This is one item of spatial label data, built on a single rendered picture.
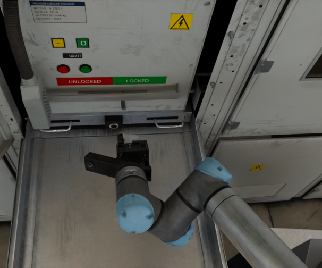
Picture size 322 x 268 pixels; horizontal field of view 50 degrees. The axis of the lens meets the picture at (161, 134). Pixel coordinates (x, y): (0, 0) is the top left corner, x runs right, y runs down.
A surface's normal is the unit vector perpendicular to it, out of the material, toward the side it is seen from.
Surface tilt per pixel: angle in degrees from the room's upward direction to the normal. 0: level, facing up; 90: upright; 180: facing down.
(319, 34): 90
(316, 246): 46
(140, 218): 60
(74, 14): 90
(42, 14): 90
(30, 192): 0
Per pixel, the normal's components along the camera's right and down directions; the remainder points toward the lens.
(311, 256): 0.06, 0.25
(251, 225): -0.10, -0.67
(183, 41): 0.11, 0.85
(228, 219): -0.59, -0.25
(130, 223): 0.14, 0.48
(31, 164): 0.11, -0.52
